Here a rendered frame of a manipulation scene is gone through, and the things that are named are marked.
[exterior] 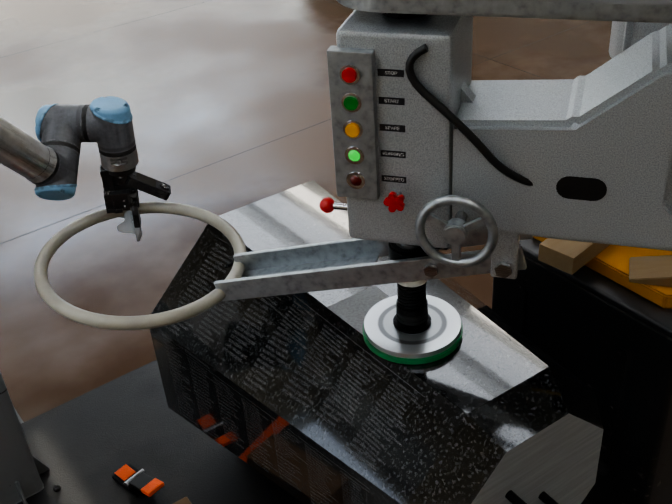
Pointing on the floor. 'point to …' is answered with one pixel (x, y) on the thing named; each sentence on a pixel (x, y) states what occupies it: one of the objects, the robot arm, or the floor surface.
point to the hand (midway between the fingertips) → (140, 230)
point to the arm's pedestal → (16, 456)
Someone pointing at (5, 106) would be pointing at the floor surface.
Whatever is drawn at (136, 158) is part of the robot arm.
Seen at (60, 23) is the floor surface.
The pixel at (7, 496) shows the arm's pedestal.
